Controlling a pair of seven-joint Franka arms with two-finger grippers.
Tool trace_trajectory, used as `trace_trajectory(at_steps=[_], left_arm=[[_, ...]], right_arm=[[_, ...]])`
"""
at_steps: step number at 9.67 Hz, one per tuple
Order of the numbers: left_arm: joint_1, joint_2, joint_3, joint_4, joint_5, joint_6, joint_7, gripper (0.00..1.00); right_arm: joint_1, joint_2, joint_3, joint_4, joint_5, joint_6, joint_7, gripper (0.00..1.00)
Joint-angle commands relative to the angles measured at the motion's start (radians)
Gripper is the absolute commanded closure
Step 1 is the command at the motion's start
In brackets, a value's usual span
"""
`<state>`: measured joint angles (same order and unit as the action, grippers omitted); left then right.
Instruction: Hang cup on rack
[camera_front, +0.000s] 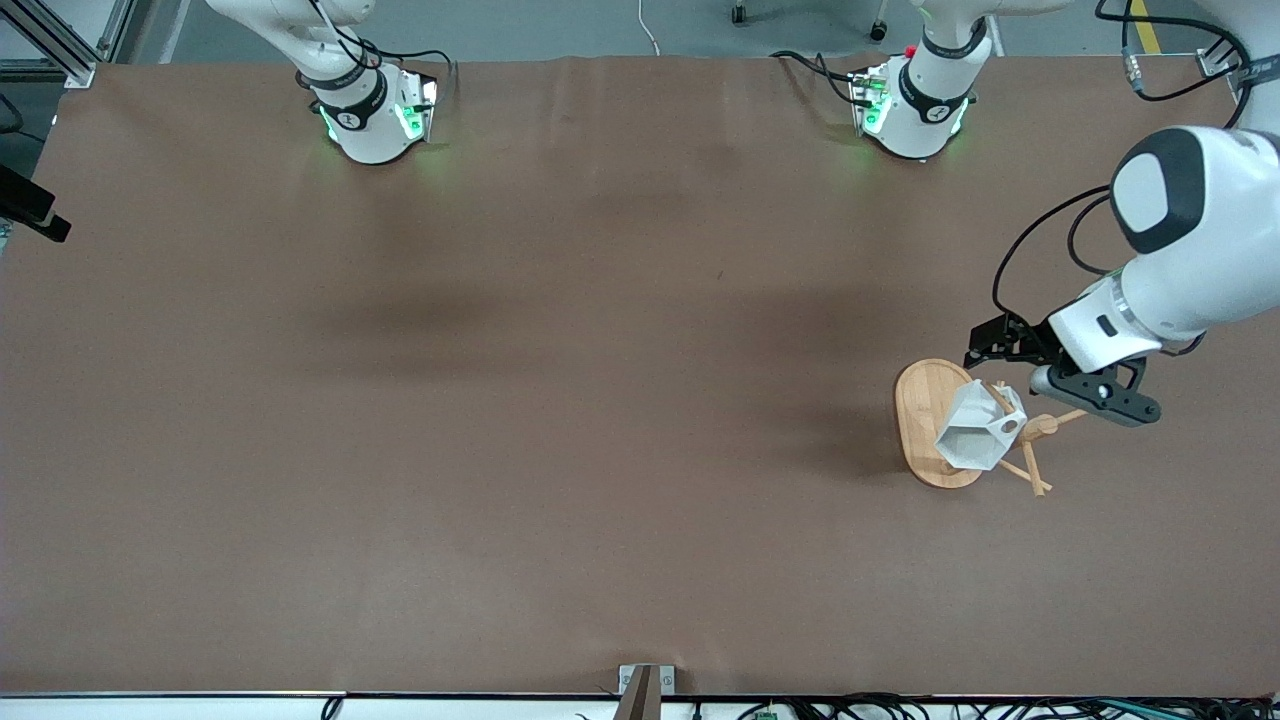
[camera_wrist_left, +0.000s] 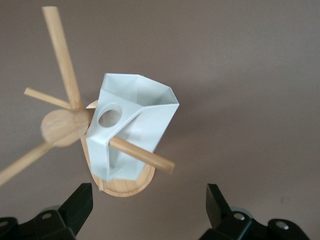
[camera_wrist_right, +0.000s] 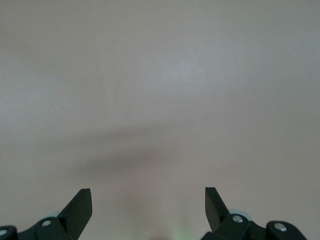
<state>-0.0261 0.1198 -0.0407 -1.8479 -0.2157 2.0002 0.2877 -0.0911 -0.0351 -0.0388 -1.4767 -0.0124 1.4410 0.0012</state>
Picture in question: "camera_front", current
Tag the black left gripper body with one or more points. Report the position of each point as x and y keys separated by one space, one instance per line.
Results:
x=1022 y=337

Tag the white hexagonal cup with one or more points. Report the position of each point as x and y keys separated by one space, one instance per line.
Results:
x=975 y=440

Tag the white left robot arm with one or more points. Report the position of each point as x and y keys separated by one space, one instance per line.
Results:
x=1200 y=270

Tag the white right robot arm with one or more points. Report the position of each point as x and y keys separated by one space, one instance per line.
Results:
x=370 y=130

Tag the wooden cup rack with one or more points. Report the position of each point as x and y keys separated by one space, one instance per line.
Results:
x=925 y=415

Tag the brown table cover sheet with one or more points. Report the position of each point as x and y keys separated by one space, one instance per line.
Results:
x=600 y=450

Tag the aluminium frame profile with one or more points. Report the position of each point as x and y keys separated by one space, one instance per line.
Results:
x=1215 y=62
x=60 y=50

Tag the grey metal camera bracket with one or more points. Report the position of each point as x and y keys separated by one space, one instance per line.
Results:
x=646 y=685

